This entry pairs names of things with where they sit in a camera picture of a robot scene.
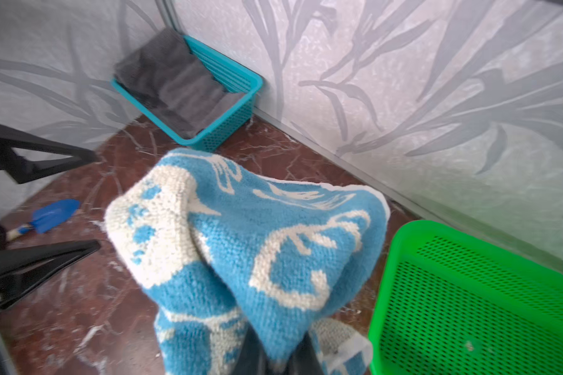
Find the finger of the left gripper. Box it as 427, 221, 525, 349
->
0, 240, 100, 312
0, 124, 99, 184

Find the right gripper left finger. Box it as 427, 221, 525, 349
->
231, 327, 267, 375

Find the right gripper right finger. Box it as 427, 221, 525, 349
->
286, 334, 325, 375

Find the teal patterned towel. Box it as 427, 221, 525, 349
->
105, 148, 390, 374

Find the grey towel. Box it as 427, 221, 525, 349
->
114, 28, 244, 139

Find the green plastic basket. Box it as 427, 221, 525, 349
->
368, 220, 563, 374

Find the teal plastic basket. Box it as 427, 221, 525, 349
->
111, 35, 263, 152

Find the blue handled scoop tool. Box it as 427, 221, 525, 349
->
6, 199, 81, 242

